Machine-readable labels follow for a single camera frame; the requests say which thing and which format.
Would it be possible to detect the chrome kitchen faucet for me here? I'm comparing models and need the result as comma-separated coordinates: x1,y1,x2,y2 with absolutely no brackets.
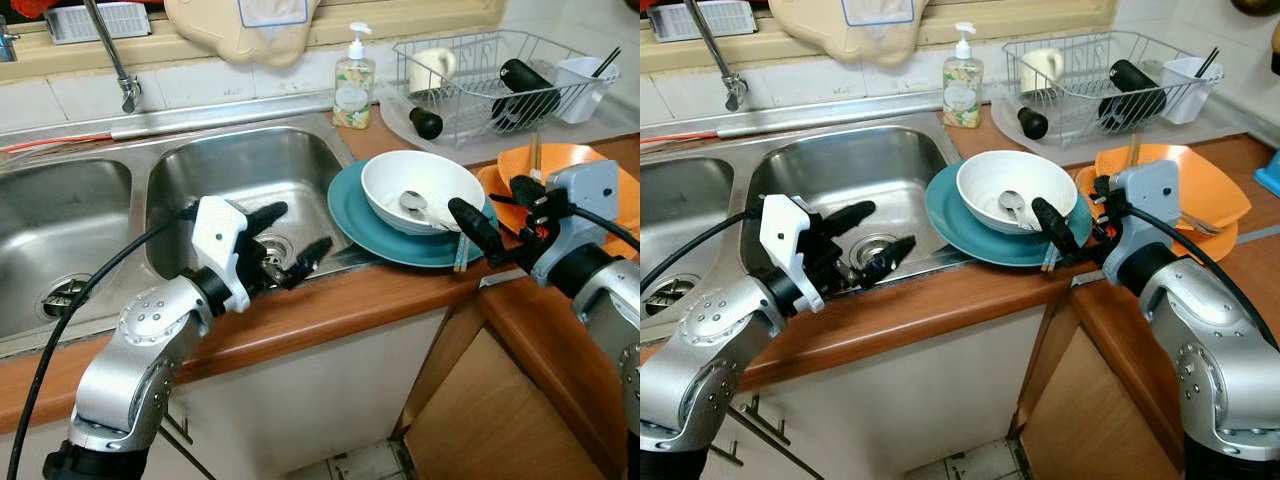
83,0,142,114
685,0,749,112

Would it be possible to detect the cream ceramic mug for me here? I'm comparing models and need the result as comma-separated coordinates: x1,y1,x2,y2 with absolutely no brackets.
1018,47,1066,96
408,47,458,97

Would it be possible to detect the orange plate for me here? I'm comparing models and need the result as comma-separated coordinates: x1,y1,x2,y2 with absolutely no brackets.
1075,165,1241,263
475,165,641,263

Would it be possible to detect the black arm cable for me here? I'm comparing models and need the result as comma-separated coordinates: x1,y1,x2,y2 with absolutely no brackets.
5,205,201,480
1093,193,1280,323
490,193,641,253
640,205,766,293

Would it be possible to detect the clear soap pump bottle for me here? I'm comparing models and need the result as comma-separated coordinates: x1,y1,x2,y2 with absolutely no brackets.
333,22,377,130
942,22,985,129

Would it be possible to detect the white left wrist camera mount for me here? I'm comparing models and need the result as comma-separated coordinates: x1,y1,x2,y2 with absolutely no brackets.
758,193,823,313
190,196,252,314

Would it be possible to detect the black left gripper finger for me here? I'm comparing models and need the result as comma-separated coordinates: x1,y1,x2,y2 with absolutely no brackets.
822,200,877,237
860,236,916,287
247,202,289,237
285,237,333,287

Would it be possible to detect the white ribbed plastic box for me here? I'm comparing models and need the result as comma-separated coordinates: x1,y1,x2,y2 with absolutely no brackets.
645,2,753,41
45,2,152,45

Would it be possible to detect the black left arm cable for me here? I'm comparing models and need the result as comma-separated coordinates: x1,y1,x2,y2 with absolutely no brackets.
640,205,766,293
5,205,201,480

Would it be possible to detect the white ceramic bowl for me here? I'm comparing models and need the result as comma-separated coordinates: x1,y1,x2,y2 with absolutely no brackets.
361,150,487,236
956,150,1079,235

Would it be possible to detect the wooden window sill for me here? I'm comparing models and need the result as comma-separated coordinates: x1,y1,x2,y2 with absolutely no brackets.
0,0,506,83
640,0,1116,77

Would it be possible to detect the black tumbler bottle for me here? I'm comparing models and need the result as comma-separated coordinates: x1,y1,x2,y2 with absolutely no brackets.
490,58,562,132
1098,59,1169,132

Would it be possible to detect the teal plate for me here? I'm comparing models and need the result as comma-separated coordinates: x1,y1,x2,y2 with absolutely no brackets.
328,160,499,269
925,160,1096,268

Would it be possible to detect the wire dish rack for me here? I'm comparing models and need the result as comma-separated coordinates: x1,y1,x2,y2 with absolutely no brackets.
1003,30,1226,148
393,30,622,148

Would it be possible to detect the wooden cabinet door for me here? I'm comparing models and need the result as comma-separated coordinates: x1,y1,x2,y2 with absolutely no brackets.
1020,325,1186,480
405,325,591,480

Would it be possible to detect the metal spoon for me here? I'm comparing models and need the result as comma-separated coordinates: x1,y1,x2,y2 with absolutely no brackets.
997,190,1046,231
399,190,453,231

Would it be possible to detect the orange bowl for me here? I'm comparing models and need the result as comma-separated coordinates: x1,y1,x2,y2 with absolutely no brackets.
497,143,641,236
1093,143,1253,231

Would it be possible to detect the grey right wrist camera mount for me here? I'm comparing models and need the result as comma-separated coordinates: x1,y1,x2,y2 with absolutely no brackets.
1103,160,1181,286
545,160,621,288

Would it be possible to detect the white cabinet door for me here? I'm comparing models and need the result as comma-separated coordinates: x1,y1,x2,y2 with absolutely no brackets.
730,305,1061,480
150,305,471,480

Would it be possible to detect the white plastic utensil holder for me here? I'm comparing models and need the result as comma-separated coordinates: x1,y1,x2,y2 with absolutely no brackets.
1160,56,1223,125
553,56,612,125

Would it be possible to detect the stainless steel double sink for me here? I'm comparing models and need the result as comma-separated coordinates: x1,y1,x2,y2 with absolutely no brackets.
640,110,966,346
0,110,376,356

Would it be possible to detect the clear plastic drain tray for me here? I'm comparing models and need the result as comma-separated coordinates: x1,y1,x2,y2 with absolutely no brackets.
990,95,1251,166
380,95,641,166

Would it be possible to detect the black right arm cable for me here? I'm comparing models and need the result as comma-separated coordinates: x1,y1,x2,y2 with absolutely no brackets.
1093,193,1280,323
490,193,641,253

